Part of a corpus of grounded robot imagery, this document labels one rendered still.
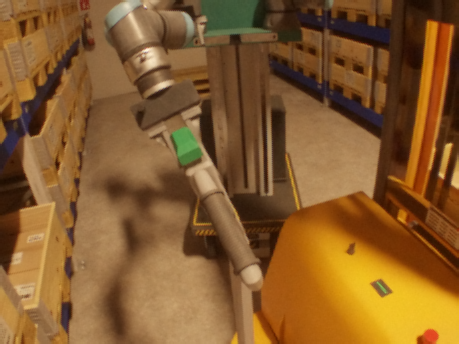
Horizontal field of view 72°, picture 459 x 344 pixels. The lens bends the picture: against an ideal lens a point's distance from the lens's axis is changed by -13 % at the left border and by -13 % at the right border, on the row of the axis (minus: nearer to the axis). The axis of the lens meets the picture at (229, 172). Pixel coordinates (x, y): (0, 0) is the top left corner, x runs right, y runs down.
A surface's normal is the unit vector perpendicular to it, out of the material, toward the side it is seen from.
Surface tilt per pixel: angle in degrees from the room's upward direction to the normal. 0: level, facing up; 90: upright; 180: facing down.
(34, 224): 90
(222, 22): 90
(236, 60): 90
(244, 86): 90
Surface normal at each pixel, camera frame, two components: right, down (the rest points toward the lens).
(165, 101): 0.10, 0.02
